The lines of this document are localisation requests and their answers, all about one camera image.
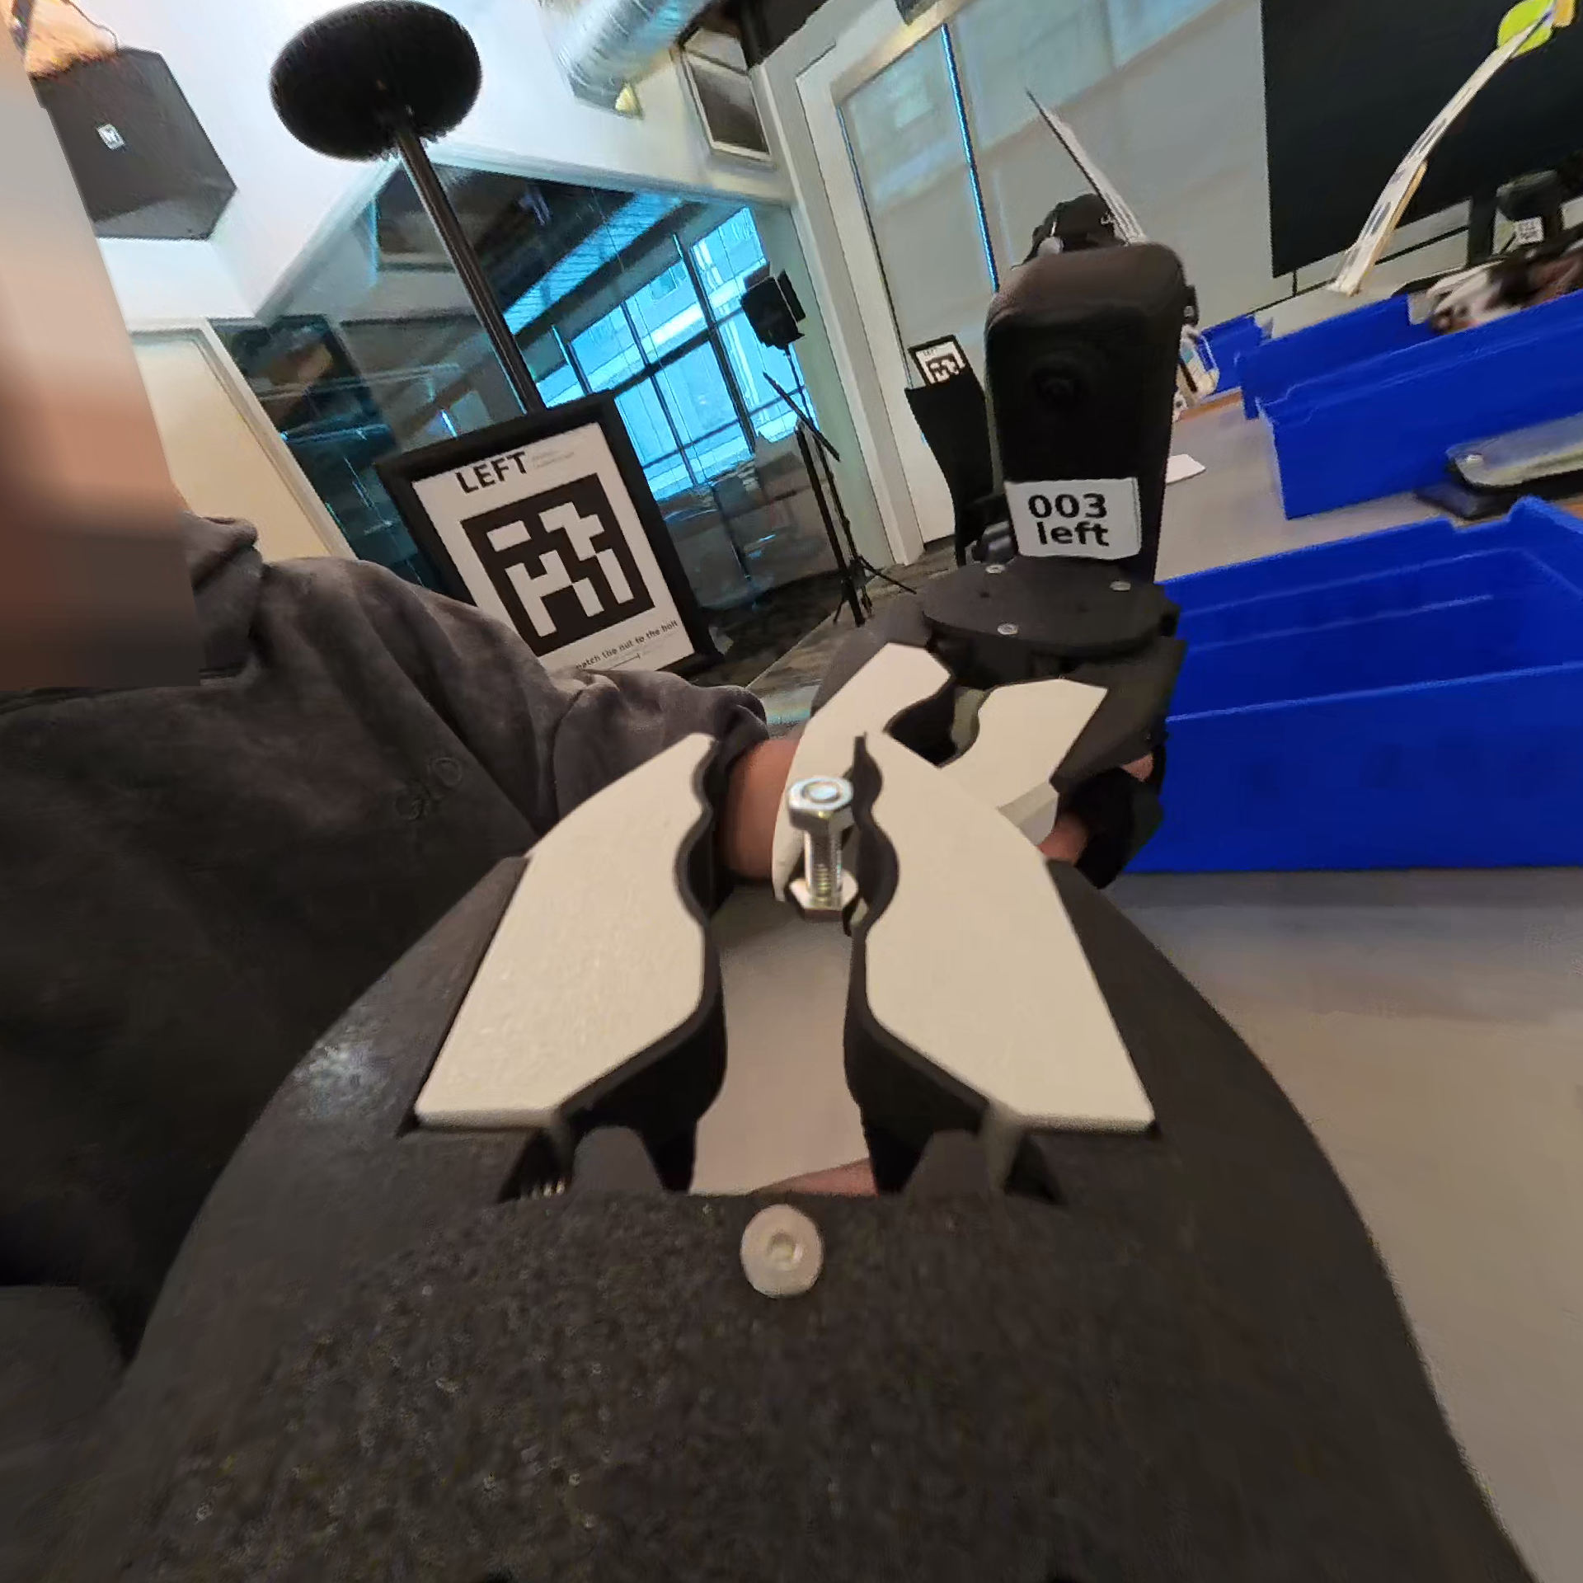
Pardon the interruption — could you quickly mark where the silver ventilation duct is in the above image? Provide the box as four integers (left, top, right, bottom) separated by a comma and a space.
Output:
545, 0, 745, 99

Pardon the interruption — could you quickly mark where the person's left hand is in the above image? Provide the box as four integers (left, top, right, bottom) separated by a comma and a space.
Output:
1048, 766, 1158, 872

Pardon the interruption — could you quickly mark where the white document stand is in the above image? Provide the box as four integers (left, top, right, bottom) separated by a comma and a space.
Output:
1337, 0, 1561, 297

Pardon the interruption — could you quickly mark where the person's dark clothing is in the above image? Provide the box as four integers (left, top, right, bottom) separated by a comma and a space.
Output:
0, 519, 769, 1583

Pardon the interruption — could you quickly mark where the silver bolt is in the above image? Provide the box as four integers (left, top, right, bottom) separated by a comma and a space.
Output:
788, 772, 864, 866

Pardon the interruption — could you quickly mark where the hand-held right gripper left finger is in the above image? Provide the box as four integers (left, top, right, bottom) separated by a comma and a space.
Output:
415, 732, 737, 1168

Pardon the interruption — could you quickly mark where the black white marker board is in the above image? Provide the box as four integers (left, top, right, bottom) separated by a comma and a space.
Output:
377, 408, 713, 681

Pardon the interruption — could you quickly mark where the black pole stand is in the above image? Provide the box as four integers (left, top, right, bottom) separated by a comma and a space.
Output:
268, 0, 551, 408

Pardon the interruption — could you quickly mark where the black monitor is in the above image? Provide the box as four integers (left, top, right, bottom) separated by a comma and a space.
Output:
1263, 0, 1583, 278

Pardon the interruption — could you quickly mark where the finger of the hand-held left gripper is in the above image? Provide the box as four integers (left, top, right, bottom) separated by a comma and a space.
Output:
800, 644, 960, 772
948, 680, 1112, 834

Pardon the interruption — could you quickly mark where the blue plastic bin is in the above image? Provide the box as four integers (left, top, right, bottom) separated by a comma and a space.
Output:
1195, 308, 1288, 403
1128, 495, 1583, 872
1263, 291, 1583, 521

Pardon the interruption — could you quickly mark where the grey metal plate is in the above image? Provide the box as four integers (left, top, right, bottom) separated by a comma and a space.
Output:
1423, 416, 1583, 521

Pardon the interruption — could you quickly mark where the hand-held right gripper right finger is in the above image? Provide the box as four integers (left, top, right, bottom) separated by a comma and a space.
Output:
843, 738, 1158, 1171

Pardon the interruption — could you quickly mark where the black wall speaker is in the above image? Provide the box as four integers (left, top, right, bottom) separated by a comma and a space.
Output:
38, 50, 240, 240

